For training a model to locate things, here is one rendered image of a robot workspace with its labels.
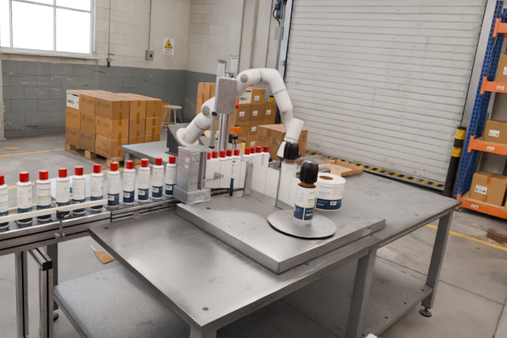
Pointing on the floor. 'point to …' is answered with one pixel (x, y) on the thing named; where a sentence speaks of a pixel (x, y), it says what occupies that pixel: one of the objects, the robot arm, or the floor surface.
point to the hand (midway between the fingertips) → (281, 165)
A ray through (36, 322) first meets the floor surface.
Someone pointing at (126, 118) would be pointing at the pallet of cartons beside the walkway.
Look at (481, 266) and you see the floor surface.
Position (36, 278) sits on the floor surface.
